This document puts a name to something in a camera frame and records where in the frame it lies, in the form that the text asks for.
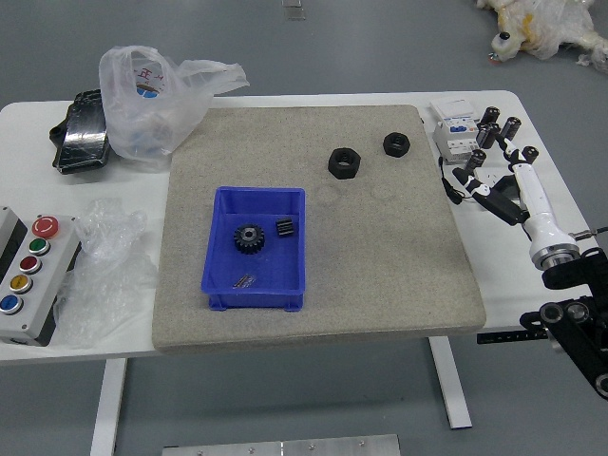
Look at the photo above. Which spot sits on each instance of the plush toy in plastic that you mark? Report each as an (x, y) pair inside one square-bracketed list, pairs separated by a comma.
[(541, 28)]

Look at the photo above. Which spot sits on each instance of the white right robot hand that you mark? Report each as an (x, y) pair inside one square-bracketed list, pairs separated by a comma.
[(534, 199)]

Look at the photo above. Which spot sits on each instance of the black cylindrical capacitor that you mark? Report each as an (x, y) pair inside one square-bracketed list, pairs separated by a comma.
[(490, 115), (530, 153), (512, 126), (485, 135), (475, 161)]

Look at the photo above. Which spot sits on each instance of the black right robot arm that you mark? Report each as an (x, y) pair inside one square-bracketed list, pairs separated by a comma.
[(570, 275)]

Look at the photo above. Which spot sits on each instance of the white power socket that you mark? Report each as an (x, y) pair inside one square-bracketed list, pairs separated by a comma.
[(496, 176)]

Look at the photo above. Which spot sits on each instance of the yellow push button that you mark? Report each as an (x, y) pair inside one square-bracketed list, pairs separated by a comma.
[(20, 283)]

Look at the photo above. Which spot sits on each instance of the red push button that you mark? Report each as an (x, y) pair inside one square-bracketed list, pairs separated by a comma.
[(30, 265)]

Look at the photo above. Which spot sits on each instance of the grey button control box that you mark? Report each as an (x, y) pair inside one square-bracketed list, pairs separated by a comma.
[(52, 285)]

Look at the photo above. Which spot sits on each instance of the black power adapter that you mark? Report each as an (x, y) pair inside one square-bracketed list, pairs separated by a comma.
[(507, 187)]

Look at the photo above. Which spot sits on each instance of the blue plastic box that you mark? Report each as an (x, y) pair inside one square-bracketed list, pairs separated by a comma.
[(256, 271)]

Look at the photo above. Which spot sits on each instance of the grey-brown mat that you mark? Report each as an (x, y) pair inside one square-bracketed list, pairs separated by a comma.
[(380, 266)]

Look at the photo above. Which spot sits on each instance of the black plastic tray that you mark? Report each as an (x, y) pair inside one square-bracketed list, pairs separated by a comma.
[(83, 138)]

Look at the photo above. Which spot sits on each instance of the small black gear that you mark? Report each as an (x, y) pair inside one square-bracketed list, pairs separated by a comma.
[(283, 227)]

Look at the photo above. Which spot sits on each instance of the red emergency stop button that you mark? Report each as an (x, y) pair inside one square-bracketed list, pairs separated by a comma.
[(45, 226)]

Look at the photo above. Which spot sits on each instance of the white circuit breaker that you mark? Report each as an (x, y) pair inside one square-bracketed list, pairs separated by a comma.
[(456, 142)]

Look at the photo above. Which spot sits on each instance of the translucent white plastic bag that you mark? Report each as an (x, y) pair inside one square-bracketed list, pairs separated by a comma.
[(142, 119)]

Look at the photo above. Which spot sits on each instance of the white table leg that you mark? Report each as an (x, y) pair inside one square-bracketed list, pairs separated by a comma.
[(109, 404), (449, 380)]

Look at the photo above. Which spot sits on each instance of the crumpled clear plastic wrap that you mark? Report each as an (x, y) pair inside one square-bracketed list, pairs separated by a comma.
[(104, 275)]

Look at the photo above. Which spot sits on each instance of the green push button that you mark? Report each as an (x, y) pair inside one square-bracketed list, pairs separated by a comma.
[(39, 246)]

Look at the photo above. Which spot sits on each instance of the metal floor hatch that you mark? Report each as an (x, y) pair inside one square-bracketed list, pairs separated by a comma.
[(293, 9)]

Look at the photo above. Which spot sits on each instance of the small metal screws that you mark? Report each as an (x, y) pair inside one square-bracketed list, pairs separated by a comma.
[(246, 281)]

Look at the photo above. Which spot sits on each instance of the large black hex nut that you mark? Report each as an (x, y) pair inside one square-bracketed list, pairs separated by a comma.
[(344, 163)]

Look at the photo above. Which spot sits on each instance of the small black hex nut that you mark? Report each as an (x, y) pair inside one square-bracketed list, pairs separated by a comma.
[(396, 144)]

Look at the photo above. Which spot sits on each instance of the large black gear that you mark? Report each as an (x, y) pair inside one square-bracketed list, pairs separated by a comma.
[(249, 239)]

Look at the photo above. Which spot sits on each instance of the blue push button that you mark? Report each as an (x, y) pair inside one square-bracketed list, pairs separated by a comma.
[(10, 304)]

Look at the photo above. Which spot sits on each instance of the silver metal plate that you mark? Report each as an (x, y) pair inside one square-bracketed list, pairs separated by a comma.
[(280, 446)]

